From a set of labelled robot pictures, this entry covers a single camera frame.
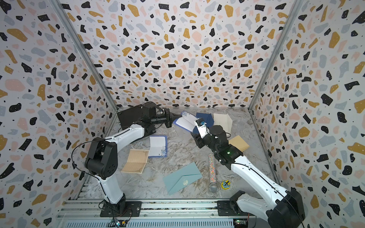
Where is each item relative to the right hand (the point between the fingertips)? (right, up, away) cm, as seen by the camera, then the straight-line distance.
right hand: (195, 130), depth 75 cm
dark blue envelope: (+11, +8, +43) cm, 45 cm away
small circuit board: (-38, -46, -4) cm, 60 cm away
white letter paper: (-5, +5, +10) cm, 12 cm away
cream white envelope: (+24, +6, +40) cm, 47 cm away
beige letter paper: (-38, -21, +17) cm, 47 cm away
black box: (-51, +8, +34) cm, 62 cm away
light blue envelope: (-8, -28, +8) cm, 30 cm away
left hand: (-7, +9, +5) cm, 12 cm away
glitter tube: (+10, -31, +3) cm, 33 cm away
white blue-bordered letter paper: (-26, -12, +23) cm, 37 cm away
